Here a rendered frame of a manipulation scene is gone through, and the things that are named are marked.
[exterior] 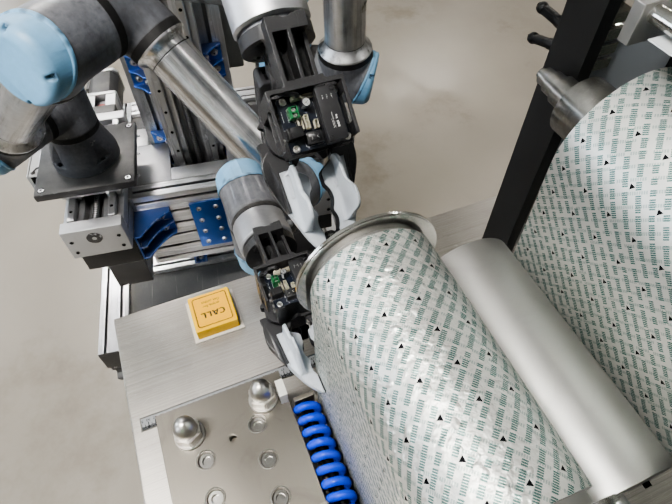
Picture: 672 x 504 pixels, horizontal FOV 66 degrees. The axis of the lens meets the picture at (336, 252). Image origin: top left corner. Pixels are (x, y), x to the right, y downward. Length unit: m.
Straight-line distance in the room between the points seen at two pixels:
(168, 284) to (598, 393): 1.52
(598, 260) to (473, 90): 2.52
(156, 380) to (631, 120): 0.71
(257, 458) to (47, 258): 1.83
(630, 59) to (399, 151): 1.92
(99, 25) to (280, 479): 0.63
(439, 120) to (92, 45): 2.12
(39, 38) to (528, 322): 0.67
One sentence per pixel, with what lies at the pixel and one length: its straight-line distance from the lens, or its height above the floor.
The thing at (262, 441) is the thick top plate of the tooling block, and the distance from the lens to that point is 0.66.
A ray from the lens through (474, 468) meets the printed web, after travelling 0.37.
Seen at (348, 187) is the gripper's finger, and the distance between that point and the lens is 0.48.
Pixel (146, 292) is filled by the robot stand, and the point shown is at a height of 0.21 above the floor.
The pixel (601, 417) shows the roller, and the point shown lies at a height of 1.23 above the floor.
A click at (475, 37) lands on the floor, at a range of 3.44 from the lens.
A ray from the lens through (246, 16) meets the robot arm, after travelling 0.50.
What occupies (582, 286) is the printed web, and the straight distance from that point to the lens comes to 0.54.
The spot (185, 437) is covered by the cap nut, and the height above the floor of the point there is 1.06.
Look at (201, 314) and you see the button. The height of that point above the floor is 0.92.
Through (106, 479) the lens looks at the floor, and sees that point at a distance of 1.84.
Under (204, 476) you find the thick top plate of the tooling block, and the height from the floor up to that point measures 1.03.
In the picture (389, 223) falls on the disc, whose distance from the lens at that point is 0.46.
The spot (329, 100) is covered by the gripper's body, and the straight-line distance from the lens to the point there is 0.46.
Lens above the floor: 1.66
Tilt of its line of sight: 52 degrees down
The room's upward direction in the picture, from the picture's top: straight up
